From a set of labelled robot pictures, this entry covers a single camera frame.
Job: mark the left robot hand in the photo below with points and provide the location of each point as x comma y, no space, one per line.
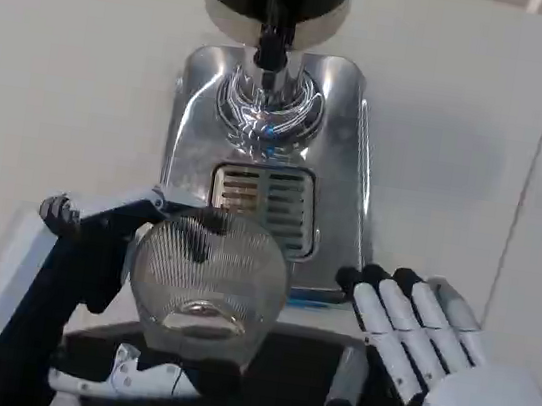
28,280

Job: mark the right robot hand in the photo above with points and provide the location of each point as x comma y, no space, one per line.
454,370

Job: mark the clear ribbed glass cup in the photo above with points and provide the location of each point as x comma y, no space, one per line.
209,280

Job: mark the slotted drip tray grid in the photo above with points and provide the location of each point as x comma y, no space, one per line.
262,209

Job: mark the steel drip tray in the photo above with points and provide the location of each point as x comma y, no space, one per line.
271,163

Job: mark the black dispenser tap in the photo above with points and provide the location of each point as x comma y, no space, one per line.
276,32

